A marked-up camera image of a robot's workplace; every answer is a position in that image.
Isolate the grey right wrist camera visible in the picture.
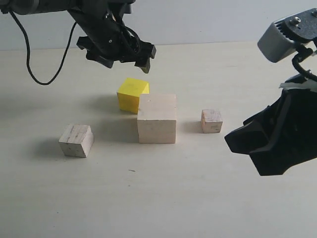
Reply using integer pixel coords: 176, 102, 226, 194
257, 8, 317, 63

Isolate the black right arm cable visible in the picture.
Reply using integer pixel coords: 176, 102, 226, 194
291, 47, 317, 81

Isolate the medium grey wooden cube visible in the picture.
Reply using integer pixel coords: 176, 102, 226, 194
58, 123, 94, 158

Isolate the yellow cube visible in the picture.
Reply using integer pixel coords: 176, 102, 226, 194
117, 78, 150, 114

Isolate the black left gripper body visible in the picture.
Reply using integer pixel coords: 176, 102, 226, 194
68, 0, 156, 63

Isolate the large pale wooden cube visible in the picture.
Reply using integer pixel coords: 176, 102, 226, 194
137, 93, 177, 144

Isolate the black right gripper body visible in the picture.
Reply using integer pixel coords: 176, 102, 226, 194
265, 74, 317, 150

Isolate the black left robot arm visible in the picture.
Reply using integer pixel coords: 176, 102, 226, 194
0, 0, 156, 73

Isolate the small pale wooden cube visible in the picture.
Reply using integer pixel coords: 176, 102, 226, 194
201, 109, 223, 133

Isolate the white tape scrap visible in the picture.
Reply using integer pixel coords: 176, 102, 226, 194
279, 80, 317, 93

